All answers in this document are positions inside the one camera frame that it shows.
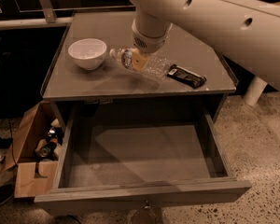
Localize cans in cardboard box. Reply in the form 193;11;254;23
35;119;63;161

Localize clear plastic water bottle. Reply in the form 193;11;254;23
109;48;171;79

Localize white ceramic bowl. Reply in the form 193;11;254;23
67;38;107;71

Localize black cable on floor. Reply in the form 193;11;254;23
0;54;20;168

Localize metal window rail frame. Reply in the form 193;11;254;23
0;0;138;32

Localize open grey top drawer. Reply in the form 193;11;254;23
35;115;251;216

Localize grey cabinet with counter top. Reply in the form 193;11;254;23
41;11;237;119

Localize metal drawer pull handle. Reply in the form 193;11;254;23
130;200;157;224

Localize cardboard box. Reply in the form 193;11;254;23
1;102;58;198

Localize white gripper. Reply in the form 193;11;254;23
131;20;170;72

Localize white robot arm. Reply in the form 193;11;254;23
130;0;280;91

